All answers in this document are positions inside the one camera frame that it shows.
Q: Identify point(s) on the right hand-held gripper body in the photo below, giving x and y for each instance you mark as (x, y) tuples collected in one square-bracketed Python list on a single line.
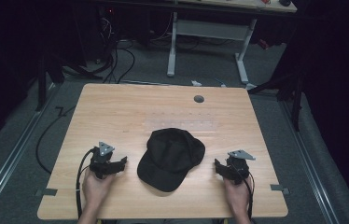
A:
[(238, 166)]

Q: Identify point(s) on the black baseball cap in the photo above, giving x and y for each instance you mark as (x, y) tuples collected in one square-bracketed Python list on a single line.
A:
[(171, 158)]

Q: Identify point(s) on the person's right hand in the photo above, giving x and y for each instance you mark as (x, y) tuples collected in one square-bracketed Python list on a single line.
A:
[(236, 194)]

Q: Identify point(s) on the person's left hand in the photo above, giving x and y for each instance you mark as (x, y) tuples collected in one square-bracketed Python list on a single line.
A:
[(96, 189)]

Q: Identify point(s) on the grey tape piece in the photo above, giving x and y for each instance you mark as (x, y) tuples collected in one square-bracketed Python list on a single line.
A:
[(46, 192), (278, 188)]

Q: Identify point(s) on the black metal stand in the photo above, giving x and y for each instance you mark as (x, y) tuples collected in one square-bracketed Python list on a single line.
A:
[(42, 84), (295, 102)]

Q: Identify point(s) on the white-legged desk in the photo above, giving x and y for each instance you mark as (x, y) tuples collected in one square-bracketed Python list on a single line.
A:
[(210, 29)]

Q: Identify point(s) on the metal floor rail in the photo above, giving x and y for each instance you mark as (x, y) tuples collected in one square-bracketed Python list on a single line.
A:
[(14, 155), (311, 165)]

